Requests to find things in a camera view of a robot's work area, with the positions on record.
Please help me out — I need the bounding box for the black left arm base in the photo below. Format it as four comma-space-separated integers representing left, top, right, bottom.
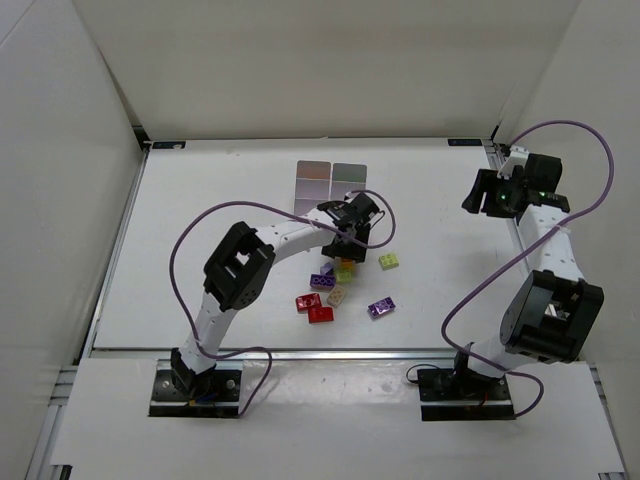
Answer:
148, 361, 243, 419

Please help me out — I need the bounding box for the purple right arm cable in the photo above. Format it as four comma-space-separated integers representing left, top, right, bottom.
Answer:
440, 119, 616, 417

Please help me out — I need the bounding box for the small lilac lego brick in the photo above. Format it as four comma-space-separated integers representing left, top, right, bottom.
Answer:
320, 262, 334, 276

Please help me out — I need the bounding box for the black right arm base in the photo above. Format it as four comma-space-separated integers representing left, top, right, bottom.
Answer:
405, 363, 515, 422

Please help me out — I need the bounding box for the light green lego brick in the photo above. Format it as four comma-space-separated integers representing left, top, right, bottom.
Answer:
378, 252, 399, 270
334, 269, 354, 284

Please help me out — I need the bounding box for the red lego brick with dots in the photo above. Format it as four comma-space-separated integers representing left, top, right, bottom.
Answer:
307, 306, 335, 324

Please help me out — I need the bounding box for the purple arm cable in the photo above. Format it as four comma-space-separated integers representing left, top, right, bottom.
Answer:
168, 188, 400, 419
440, 119, 616, 417

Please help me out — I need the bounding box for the red lego brick left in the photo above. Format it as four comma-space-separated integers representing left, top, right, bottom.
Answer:
295, 293, 322, 313

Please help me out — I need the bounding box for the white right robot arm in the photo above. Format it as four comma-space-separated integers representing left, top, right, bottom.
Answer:
456, 149, 604, 379

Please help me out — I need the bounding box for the tan lego brick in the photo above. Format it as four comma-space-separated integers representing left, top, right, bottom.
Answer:
327, 285, 347, 308

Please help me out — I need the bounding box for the purple lego brick right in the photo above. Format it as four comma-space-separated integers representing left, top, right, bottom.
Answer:
367, 297, 396, 319

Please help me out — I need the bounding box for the purple lego brick with holes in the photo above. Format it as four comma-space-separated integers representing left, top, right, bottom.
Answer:
309, 274, 336, 290

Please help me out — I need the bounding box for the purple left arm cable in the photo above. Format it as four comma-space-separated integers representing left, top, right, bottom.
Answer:
168, 188, 400, 419

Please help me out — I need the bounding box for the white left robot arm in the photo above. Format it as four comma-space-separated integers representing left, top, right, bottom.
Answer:
169, 191, 381, 393

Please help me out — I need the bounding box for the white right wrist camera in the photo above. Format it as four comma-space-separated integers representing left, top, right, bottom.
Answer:
498, 146, 529, 179

